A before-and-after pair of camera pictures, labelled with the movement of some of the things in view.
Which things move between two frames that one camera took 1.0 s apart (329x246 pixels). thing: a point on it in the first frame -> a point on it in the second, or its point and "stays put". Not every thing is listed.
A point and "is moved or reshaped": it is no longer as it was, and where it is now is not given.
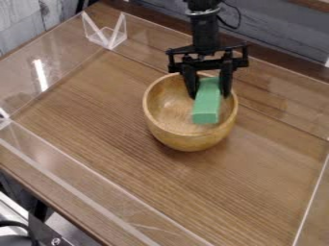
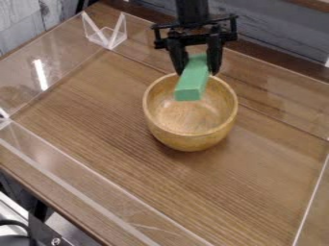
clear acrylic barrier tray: x=82 y=158 stays put
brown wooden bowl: x=169 y=110 stays put
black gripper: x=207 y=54 -> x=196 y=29
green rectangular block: x=205 y=110 is moved or reshaped
